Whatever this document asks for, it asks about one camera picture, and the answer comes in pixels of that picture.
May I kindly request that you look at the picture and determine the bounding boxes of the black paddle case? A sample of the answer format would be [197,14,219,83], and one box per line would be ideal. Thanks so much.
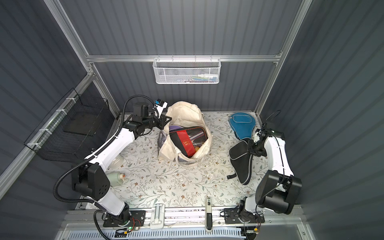
[227,138,253,185]

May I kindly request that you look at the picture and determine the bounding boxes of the blue paddle case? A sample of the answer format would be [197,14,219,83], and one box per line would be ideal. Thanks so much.
[229,112,256,140]

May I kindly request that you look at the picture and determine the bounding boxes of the cream canvas tote bag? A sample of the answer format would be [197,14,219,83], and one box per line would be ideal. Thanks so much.
[158,101,213,167]

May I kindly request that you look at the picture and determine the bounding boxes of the red black ping pong set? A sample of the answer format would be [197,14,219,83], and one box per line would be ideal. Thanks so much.
[169,126,208,158]

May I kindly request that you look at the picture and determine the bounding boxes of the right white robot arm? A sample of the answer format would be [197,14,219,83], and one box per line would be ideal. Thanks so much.
[243,129,302,215]

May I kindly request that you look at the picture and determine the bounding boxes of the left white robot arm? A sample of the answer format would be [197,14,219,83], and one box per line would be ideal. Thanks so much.
[72,114,172,216]

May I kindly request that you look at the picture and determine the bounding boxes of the purple pouch in bag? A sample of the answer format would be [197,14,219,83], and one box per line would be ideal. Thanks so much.
[169,125,187,134]

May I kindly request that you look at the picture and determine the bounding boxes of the cup with yellow item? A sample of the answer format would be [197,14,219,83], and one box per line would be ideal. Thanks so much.
[110,155,124,169]

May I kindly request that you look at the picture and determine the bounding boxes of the black white handheld device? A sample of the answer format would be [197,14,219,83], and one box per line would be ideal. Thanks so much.
[205,196,213,233]

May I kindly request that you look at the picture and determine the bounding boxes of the white vented floor panel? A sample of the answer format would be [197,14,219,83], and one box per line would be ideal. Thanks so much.
[67,227,245,240]

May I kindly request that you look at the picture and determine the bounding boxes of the left black corrugated cable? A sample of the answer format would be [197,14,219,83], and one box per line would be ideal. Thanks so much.
[53,94,157,240]

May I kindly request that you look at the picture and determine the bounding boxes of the right thin black cable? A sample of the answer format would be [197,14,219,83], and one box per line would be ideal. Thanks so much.
[260,109,282,131]

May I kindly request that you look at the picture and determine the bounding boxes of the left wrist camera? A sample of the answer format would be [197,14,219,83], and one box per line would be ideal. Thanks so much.
[154,99,168,118]

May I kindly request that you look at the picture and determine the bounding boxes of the white wire wall basket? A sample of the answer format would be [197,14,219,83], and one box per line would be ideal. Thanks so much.
[153,59,222,85]

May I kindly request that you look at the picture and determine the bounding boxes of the black wire side basket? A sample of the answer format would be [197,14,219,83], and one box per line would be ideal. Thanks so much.
[24,90,115,163]

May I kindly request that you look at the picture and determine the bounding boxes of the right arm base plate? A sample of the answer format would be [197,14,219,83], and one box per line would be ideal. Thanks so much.
[220,207,265,225]

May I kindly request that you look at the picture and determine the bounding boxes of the white bracket on rail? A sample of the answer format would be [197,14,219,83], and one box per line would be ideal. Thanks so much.
[150,203,165,230]

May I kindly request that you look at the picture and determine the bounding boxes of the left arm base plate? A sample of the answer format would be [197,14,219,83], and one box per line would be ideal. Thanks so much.
[103,210,147,228]

